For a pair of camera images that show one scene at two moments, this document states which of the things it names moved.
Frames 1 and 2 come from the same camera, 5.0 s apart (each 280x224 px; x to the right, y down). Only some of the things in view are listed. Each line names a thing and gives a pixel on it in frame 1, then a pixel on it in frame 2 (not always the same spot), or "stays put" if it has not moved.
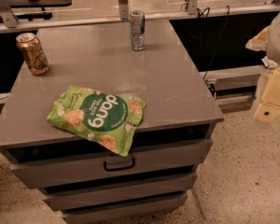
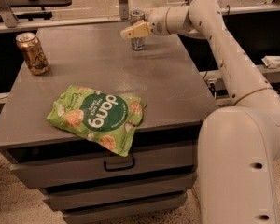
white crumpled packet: [269, 63] stays put
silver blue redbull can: [137, 23] stays put
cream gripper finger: [275, 96] -> [140, 30]
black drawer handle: [119, 168] stays put
